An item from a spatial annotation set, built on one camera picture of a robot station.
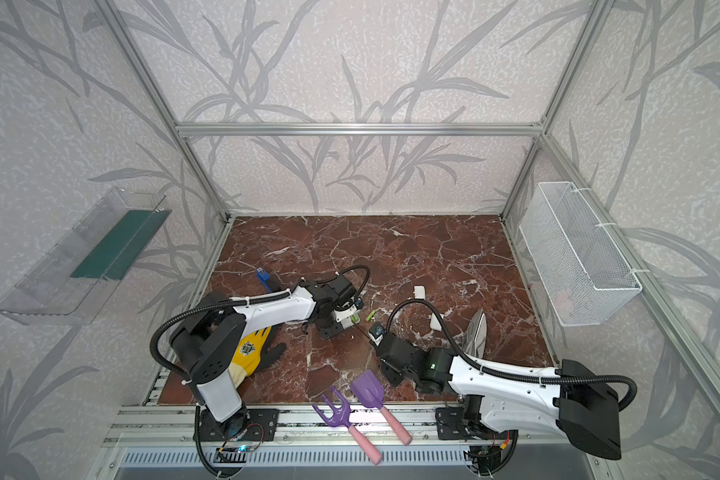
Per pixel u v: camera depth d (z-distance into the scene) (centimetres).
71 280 65
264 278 98
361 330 88
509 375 48
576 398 44
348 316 83
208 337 48
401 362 59
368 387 79
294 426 75
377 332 70
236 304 51
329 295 73
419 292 99
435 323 91
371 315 93
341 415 75
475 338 88
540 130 94
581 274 62
